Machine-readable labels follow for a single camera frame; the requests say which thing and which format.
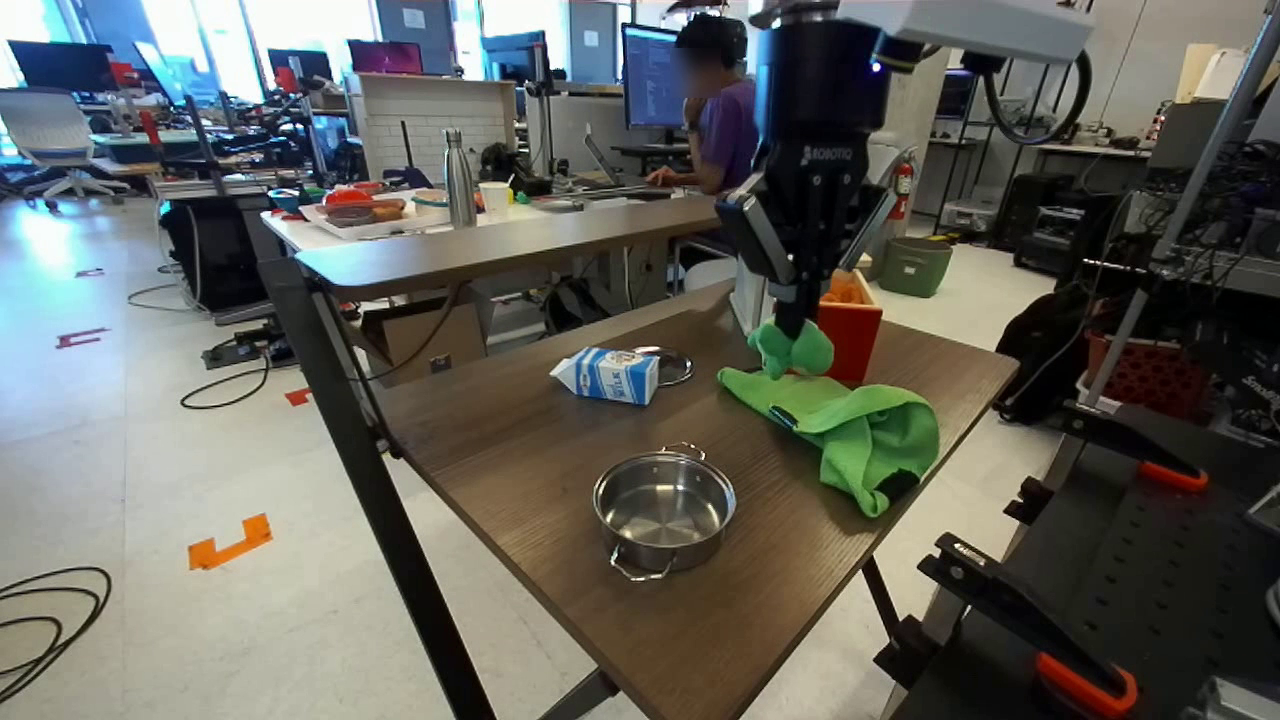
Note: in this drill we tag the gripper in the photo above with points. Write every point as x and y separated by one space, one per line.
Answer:
820 110

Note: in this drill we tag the green toy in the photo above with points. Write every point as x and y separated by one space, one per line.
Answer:
795 352

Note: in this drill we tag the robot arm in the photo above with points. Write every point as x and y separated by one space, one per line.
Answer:
960 25

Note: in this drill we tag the fire extinguisher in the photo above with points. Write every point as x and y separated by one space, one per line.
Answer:
903 190

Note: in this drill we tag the orange box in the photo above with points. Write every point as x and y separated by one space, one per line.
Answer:
852 335

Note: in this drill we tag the green bin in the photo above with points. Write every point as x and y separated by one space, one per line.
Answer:
915 268

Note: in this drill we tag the person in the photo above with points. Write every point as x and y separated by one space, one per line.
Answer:
728 130

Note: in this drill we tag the small steel pot lid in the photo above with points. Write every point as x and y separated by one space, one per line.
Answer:
672 366

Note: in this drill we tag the laptop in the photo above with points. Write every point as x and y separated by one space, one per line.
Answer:
625 178

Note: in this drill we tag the green cloth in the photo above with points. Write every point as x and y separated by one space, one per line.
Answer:
860 430

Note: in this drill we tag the monitor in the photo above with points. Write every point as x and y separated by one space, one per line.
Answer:
650 80
300 65
62 66
515 55
385 57

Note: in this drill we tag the milk carton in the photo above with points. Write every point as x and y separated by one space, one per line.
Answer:
610 377

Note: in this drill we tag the black backpack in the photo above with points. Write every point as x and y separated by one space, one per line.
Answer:
1045 350

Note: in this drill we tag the brown desk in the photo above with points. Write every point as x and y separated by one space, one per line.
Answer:
500 245

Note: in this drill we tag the small steel pot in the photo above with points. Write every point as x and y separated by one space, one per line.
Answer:
663 510

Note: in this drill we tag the white cup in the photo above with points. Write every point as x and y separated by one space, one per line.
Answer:
495 198

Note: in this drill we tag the steel bottle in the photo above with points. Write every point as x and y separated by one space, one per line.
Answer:
459 180

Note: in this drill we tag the red crate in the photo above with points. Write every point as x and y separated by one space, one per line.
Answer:
1150 375

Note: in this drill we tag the white tiled partition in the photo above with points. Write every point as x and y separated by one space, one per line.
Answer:
430 120

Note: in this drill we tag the cardboard box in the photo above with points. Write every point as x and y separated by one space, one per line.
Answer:
425 340

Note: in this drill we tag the white tray with food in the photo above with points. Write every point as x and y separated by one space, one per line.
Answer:
365 212

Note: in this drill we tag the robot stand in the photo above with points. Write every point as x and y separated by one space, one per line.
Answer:
1130 600

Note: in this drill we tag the power strip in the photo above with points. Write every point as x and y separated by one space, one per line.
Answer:
245 348

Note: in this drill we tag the office chair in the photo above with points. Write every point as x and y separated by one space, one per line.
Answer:
50 135

